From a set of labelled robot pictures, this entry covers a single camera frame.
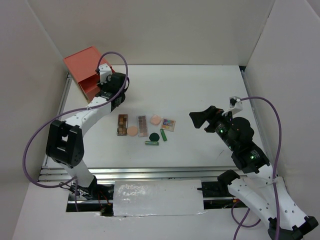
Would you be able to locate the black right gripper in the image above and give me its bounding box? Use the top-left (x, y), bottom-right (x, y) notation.
top-left (188, 104), bottom-right (237, 150)

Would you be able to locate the orange drawer box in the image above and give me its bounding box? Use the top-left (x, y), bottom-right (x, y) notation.
top-left (63, 46), bottom-right (115, 102)

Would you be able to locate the colourful square eyeshadow palette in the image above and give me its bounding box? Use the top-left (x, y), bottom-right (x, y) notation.
top-left (161, 118), bottom-right (176, 132)

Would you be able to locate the brown eyeshadow palette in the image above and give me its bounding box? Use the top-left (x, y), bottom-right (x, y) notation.
top-left (116, 114), bottom-right (128, 136)

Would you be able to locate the green tube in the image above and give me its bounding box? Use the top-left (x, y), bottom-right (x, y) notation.
top-left (160, 128), bottom-right (167, 142)
top-left (145, 141), bottom-right (159, 146)

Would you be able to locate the mauve eyeshadow palette clear case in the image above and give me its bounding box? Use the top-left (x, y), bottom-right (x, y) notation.
top-left (137, 115), bottom-right (149, 137)

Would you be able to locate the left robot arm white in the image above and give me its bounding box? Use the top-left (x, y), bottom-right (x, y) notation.
top-left (45, 72), bottom-right (127, 200)

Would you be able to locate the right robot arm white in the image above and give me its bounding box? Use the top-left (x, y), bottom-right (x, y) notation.
top-left (189, 106), bottom-right (319, 240)

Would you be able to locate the wrapped pink makeup sponge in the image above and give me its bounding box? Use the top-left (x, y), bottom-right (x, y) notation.
top-left (150, 114), bottom-right (162, 126)

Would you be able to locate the round peach powder puff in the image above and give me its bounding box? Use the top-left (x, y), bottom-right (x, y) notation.
top-left (127, 126), bottom-right (139, 137)

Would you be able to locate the dark green round puff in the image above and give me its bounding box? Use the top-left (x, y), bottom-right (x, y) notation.
top-left (149, 132), bottom-right (160, 142)

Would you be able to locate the white foil cover plate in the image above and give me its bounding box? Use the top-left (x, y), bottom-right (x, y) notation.
top-left (113, 180), bottom-right (205, 217)

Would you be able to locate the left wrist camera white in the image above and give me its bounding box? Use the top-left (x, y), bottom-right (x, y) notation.
top-left (96, 63), bottom-right (113, 85)

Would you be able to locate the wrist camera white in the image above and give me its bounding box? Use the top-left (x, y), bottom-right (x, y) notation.
top-left (96, 63), bottom-right (113, 85)
top-left (222, 96), bottom-right (243, 116)

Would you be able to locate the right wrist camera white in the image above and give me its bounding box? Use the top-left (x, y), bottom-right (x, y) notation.
top-left (222, 96), bottom-right (243, 116)

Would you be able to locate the aluminium rail frame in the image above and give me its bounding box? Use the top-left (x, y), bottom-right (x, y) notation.
top-left (37, 65), bottom-right (280, 183)

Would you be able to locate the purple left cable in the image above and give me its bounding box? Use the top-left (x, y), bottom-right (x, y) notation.
top-left (23, 51), bottom-right (130, 213)

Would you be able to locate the purple cable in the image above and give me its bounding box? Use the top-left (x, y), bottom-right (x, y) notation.
top-left (230, 96), bottom-right (283, 240)
top-left (23, 51), bottom-right (130, 213)

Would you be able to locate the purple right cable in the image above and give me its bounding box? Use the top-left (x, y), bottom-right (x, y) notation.
top-left (230, 96), bottom-right (283, 240)

